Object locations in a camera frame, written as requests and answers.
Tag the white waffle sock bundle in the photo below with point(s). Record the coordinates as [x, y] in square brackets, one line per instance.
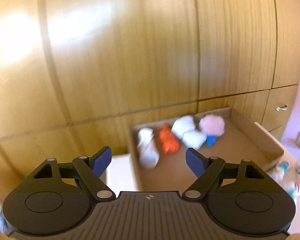
[185, 130]

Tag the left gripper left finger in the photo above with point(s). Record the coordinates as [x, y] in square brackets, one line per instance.
[89, 171]

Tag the wooden wardrobe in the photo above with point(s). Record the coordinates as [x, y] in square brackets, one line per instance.
[76, 74]

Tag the silver drawer handle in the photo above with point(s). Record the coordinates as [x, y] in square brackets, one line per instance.
[284, 108]

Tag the white fluffy teal-band bundle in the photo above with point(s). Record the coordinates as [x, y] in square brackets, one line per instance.
[280, 170]

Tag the orange sock bundle in box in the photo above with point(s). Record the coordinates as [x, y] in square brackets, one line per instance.
[169, 142]

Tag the small blue sock bundle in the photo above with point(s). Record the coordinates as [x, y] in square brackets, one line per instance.
[210, 140]

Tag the white sock bundle far left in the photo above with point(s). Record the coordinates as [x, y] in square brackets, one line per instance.
[147, 150]

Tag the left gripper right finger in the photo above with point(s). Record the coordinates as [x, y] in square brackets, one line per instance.
[208, 172]

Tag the pink fluffy sock bundle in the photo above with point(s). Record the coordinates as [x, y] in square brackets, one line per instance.
[212, 125]

